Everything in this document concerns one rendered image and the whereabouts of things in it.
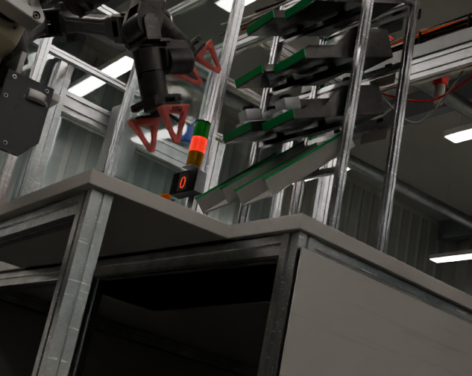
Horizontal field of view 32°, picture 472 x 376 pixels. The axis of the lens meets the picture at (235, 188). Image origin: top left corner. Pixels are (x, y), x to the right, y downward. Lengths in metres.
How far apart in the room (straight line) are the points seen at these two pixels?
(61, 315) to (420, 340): 0.72
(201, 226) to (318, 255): 0.24
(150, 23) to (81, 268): 0.53
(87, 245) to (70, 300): 0.11
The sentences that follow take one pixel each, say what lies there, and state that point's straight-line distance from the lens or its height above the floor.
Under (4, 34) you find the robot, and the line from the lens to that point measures 1.71.
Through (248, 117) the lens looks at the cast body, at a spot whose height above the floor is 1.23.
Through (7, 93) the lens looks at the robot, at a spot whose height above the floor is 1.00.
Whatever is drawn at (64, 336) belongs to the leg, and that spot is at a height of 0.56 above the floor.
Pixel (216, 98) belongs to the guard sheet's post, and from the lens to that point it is 2.66.
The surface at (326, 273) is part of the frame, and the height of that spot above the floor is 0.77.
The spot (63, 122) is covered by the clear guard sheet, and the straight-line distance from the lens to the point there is 3.68.
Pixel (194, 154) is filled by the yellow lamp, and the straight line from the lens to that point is 2.56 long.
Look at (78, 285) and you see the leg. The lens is 1.51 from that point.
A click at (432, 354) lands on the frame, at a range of 1.78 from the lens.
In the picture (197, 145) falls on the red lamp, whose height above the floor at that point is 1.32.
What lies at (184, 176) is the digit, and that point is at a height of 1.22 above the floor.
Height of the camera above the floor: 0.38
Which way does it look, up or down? 19 degrees up
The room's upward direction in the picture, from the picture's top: 12 degrees clockwise
